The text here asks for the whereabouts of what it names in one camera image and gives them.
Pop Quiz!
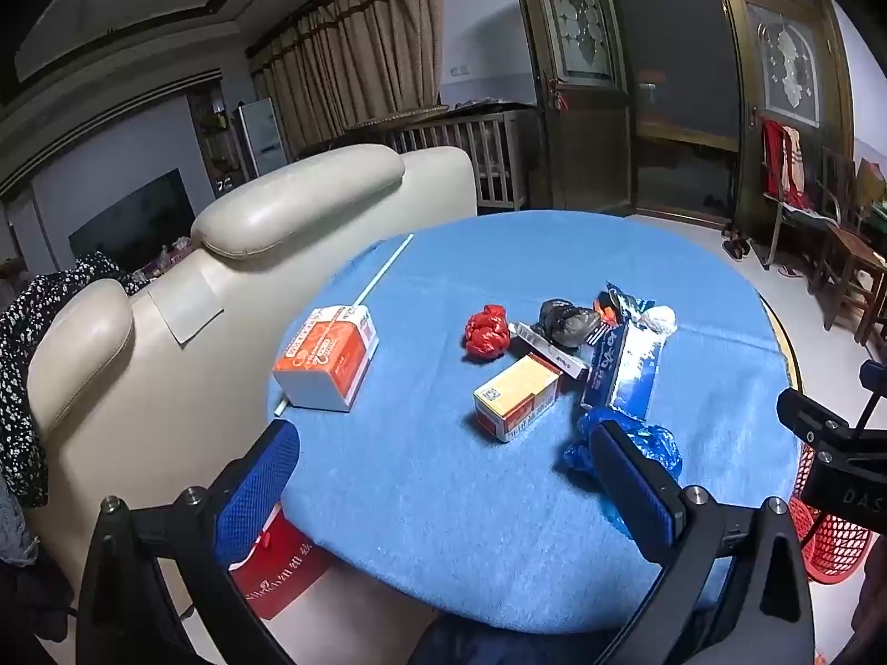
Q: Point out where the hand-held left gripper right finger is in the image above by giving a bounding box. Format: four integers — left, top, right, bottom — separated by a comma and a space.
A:
589, 421, 815, 665

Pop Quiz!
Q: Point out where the red mesh basket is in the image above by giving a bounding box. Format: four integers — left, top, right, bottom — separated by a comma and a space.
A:
790, 439, 875, 584

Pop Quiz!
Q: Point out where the orange and white box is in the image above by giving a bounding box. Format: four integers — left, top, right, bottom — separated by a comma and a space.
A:
272, 305, 380, 411

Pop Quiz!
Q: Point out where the person's dark clothing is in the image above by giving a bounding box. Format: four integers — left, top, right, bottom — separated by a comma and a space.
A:
409, 611, 625, 665

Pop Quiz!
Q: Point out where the cream leather sofa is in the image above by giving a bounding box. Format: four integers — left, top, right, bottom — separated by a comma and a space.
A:
28, 144, 479, 611

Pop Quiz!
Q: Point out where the white air conditioner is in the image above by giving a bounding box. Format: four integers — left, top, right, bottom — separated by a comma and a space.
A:
239, 98, 290, 180

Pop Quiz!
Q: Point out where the thin white stick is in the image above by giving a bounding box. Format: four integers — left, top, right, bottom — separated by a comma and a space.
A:
273, 234, 415, 418

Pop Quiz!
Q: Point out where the blue foil carton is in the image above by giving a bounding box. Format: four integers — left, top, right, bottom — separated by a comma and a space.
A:
580, 319, 670, 417

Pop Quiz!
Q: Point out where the small brown cardboard box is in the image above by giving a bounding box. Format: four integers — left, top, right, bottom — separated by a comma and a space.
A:
855, 159, 887, 207

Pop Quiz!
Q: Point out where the wooden stool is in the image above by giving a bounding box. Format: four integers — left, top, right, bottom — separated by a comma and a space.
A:
821, 222, 887, 344

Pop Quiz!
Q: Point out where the blue plastic bag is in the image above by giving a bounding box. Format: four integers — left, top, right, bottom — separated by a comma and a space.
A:
563, 407, 684, 543

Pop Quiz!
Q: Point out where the blue tablecloth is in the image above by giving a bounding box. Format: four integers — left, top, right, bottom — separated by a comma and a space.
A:
267, 209, 805, 635

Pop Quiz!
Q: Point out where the metal chair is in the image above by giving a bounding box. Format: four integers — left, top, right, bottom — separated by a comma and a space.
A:
755, 111, 843, 271

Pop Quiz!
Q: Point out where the small yellow red box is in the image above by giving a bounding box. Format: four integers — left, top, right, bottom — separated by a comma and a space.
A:
473, 353, 562, 443

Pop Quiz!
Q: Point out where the red plastic bag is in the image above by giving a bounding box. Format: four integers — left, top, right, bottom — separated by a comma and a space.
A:
464, 305, 512, 360

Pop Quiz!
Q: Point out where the orange wrapper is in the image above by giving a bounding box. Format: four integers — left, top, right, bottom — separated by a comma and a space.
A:
594, 291, 619, 344

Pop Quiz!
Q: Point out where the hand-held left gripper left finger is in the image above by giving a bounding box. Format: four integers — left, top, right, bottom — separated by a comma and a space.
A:
76, 419, 302, 665

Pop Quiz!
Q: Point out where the black plastic bag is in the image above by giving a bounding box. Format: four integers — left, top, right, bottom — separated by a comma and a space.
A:
532, 298, 603, 351

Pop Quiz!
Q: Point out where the narrow white box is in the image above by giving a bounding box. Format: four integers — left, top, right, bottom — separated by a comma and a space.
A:
511, 322, 590, 378

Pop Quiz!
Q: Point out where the black floral cloth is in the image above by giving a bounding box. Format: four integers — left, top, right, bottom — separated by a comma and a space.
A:
0, 253, 150, 507

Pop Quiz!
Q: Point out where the grey patch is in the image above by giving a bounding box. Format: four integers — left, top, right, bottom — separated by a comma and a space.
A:
149, 267, 224, 345

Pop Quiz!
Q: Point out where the wooden armchair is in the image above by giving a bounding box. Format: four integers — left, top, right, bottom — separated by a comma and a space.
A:
821, 149, 861, 224

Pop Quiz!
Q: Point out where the brown glass panel door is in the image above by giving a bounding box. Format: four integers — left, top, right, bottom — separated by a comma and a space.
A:
509, 0, 635, 216
735, 0, 857, 237

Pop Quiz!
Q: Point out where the wooden crib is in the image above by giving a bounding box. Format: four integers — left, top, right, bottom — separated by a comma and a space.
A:
346, 103, 538, 212

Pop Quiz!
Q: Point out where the red paper bag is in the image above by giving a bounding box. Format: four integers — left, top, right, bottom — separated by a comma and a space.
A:
228, 505, 334, 621

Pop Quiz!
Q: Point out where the beige curtain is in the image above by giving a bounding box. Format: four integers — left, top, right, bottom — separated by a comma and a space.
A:
249, 0, 445, 154

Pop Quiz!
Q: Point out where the flat television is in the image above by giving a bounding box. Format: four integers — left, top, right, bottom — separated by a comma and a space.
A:
68, 167, 196, 271

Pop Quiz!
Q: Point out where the blue snack wrapper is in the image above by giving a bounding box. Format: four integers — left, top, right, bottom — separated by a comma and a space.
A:
603, 282, 656, 321

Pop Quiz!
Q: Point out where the red cloth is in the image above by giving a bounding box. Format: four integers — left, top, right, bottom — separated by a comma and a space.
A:
762, 117, 812, 212

